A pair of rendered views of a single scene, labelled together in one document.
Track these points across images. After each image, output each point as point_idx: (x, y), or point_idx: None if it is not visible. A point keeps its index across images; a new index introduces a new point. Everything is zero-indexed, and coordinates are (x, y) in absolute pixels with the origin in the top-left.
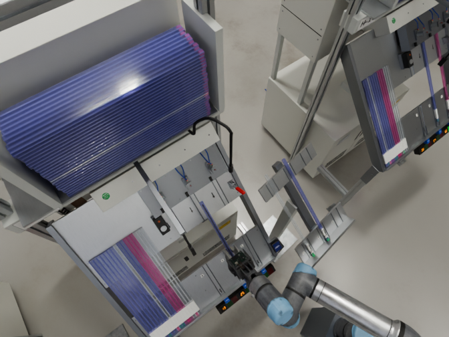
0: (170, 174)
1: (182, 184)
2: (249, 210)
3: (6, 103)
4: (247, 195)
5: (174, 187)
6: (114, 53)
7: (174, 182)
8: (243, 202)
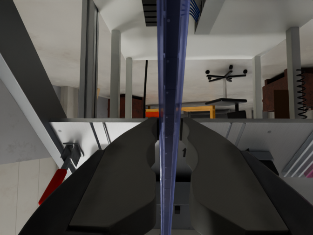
0: (181, 227)
1: (174, 217)
2: (20, 61)
3: None
4: (29, 120)
5: (188, 218)
6: None
7: (184, 221)
8: (43, 80)
